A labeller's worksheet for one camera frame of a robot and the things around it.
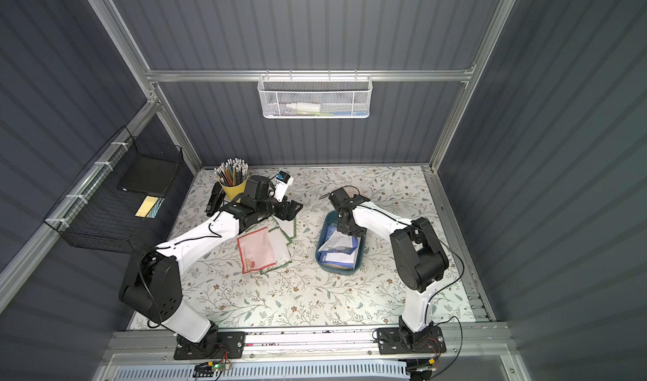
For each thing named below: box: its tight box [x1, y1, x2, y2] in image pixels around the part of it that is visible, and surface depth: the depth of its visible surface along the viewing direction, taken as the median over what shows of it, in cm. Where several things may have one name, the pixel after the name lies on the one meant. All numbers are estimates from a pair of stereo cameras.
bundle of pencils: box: [213, 157, 249, 187], surface depth 98 cm
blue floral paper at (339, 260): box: [318, 243, 359, 270], surface depth 90 cm
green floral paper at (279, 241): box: [260, 226, 293, 275], surface depth 96 cm
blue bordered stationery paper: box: [316, 223, 360, 264], surface depth 90 cm
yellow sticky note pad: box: [134, 195, 160, 218], surface depth 77 cm
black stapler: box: [205, 181, 226, 218], surface depth 107 cm
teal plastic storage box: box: [315, 210, 366, 276], surface depth 90 cm
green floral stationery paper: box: [267, 214, 297, 246], surface depth 101 cm
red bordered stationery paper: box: [236, 226, 277, 274], surface depth 93 cm
